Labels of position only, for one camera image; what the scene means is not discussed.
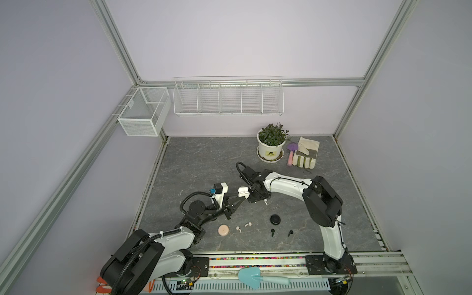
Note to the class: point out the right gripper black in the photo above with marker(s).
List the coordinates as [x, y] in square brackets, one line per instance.
[249, 198]

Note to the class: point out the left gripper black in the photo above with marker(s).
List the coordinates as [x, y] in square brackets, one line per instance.
[232, 209]

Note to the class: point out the white earbud charging case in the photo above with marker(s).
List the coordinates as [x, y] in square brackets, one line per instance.
[243, 192]

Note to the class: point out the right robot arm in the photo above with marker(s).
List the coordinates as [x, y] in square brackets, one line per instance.
[323, 203]

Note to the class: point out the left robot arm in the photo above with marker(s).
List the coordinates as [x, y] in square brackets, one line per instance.
[144, 256]

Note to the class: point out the pink earbud charging case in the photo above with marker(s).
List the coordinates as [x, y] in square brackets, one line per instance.
[223, 230]

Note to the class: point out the black earbud charging case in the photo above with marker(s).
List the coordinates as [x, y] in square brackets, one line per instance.
[275, 219]

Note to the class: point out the white plant saucer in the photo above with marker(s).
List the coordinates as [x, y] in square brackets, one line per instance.
[269, 155]

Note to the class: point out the potted green plant white pot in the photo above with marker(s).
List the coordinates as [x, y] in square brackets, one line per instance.
[273, 136]

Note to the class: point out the purple pink garden trowel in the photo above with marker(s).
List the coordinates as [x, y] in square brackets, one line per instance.
[292, 147]

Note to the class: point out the teal garden trowel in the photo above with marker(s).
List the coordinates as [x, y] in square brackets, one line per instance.
[251, 276]

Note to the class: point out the white mesh box basket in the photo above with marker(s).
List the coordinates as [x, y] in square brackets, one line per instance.
[145, 112]

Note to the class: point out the orange white work glove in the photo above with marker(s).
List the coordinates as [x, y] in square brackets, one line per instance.
[105, 289]

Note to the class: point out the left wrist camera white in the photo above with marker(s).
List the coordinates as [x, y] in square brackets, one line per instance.
[217, 193]

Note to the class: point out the long white wire basket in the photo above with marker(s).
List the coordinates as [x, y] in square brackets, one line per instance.
[229, 96]

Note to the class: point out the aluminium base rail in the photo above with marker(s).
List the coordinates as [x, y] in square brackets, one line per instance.
[368, 264]

